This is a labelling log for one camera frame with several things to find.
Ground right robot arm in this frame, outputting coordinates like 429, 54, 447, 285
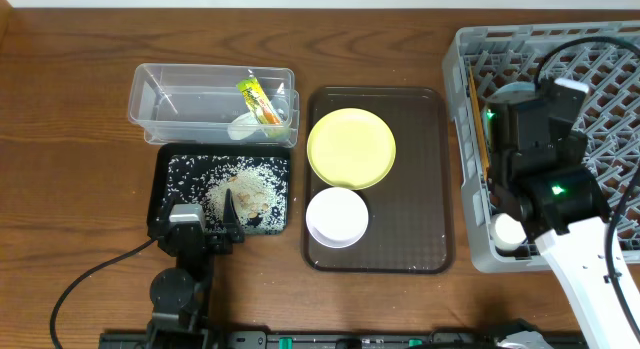
482, 79, 639, 348

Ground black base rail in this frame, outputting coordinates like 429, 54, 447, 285
98, 328, 589, 349

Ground rice and food scraps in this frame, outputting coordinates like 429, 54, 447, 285
165, 154, 290, 235

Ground right black cable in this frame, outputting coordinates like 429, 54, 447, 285
532, 35, 640, 340

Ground grey dishwasher rack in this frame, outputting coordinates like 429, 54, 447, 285
442, 21, 639, 273

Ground dark brown serving tray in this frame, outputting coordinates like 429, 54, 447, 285
302, 86, 455, 275

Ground wooden chopstick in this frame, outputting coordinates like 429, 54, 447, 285
468, 66, 481, 121
474, 109, 490, 179

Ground yellow plate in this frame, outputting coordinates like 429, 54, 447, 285
306, 108, 396, 190

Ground white tissue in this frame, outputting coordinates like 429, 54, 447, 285
227, 112, 264, 142

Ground left black cable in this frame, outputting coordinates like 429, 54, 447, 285
48, 237, 157, 349

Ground clear plastic bin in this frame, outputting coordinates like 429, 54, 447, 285
128, 63, 300, 148

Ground black waste tray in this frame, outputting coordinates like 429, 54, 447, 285
148, 143, 291, 213

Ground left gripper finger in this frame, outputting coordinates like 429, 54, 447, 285
222, 189, 245, 239
148, 198, 175, 234

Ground white cup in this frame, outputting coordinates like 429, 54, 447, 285
489, 213, 527, 252

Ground light blue bowl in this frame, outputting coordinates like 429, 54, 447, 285
486, 81, 536, 104

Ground black cable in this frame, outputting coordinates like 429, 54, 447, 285
48, 237, 157, 349
532, 35, 640, 340

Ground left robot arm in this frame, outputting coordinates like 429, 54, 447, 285
143, 190, 245, 349

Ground white bowl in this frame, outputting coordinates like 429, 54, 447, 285
305, 187, 369, 249

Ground green snack wrapper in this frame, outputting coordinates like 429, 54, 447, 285
236, 77, 283, 125

